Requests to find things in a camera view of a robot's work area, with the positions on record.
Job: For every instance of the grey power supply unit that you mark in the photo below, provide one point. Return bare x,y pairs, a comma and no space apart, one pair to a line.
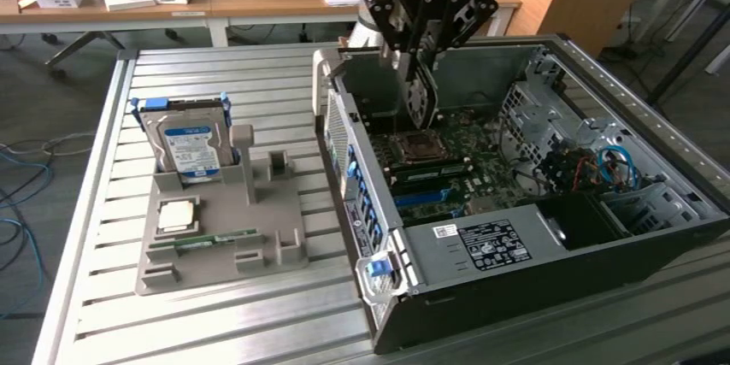
445,249

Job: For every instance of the CPU chip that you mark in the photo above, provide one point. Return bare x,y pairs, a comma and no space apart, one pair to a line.
175,216

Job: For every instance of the CPU socket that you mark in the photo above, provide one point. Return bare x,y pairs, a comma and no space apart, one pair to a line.
419,147

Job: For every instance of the hard disk with blue bracket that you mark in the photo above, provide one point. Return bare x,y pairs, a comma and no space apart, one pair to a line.
189,143

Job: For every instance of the metal disk bay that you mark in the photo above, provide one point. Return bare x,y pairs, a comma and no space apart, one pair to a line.
650,211

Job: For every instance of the grey plastic parts rack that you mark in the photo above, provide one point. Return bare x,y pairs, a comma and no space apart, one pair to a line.
222,211

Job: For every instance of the black graphics card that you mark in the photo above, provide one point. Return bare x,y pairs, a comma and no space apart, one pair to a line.
421,100

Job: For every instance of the blue case latch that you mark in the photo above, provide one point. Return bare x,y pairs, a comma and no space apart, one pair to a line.
378,267

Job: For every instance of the open black PC case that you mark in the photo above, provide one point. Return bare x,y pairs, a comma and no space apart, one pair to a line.
513,296

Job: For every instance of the blue expansion slot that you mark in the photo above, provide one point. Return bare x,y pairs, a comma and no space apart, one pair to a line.
422,197

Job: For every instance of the black fan shroud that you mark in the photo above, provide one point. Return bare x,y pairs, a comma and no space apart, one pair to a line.
582,219

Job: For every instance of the black installed RAM stick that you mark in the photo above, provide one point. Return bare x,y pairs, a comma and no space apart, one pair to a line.
427,172

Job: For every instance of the green RAM stick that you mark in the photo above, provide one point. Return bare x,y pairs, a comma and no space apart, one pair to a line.
199,240

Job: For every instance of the green motherboard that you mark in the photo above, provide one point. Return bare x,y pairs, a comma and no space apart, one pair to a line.
485,168

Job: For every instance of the wooden desk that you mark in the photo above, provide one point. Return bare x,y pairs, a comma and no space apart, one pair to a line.
86,14

